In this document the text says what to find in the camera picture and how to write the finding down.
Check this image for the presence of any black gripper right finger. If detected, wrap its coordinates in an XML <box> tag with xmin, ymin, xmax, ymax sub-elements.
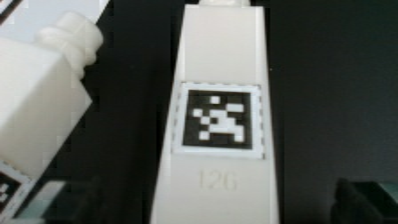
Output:
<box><xmin>332</xmin><ymin>179</ymin><xmax>398</xmax><ymax>224</ymax></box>

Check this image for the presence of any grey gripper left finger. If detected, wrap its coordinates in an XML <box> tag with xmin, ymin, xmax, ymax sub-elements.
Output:
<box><xmin>10</xmin><ymin>178</ymin><xmax>104</xmax><ymax>224</ymax></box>

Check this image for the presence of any white leg with tag 126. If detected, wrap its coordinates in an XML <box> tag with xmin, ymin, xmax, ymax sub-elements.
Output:
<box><xmin>149</xmin><ymin>0</ymin><xmax>279</xmax><ymax>224</ymax></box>

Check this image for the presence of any white leg centre right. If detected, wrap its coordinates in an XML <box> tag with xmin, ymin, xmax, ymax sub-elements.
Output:
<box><xmin>0</xmin><ymin>11</ymin><xmax>106</xmax><ymax>214</ymax></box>

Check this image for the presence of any white marker base plate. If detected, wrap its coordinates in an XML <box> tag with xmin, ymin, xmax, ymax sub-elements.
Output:
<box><xmin>0</xmin><ymin>0</ymin><xmax>110</xmax><ymax>41</ymax></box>

